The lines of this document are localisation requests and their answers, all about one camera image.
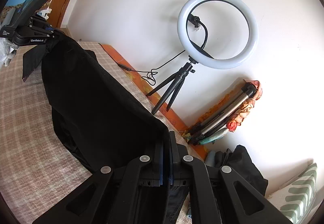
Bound plaid beige bed blanket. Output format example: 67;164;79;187
0;41;203;224

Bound stack of folded clothes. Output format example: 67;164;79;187
205;145;268;196

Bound folded metal tripod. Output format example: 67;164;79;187
188;81;258;145

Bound green patterned pillow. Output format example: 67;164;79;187
268;163;317;223

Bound black mini tripod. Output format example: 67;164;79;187
147;56;198;115

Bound black pants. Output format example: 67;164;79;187
22;34;193;224

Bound white ring light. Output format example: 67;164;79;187
177;0;258;69

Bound white gloved left hand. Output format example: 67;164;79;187
0;37;20;68

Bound orange floral cloth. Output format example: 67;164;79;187
183;80;262;145

